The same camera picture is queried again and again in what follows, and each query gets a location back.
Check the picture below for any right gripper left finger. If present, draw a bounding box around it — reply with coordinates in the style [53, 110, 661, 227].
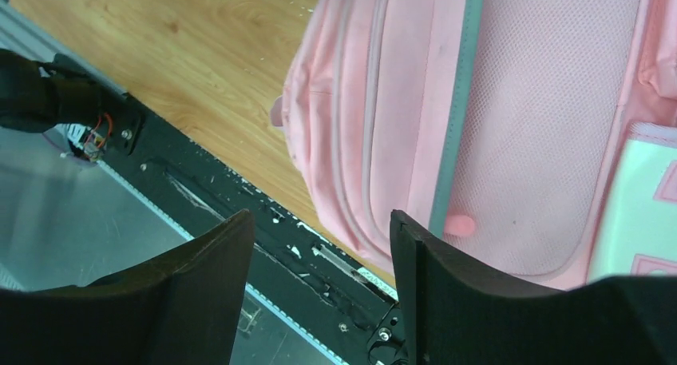
[1, 209, 255, 364]

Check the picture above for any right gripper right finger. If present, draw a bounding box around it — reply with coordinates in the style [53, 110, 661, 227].
[390, 210, 676, 364]

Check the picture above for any aluminium frame rail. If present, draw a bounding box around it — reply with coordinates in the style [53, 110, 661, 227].
[1, 0, 348, 364]

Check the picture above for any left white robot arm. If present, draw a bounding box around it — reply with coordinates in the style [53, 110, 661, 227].
[1, 0, 299, 133]

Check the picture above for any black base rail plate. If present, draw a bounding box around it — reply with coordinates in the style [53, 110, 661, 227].
[53, 53, 408, 365]

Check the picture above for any pink student backpack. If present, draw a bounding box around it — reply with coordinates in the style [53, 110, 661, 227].
[271, 0, 676, 289]

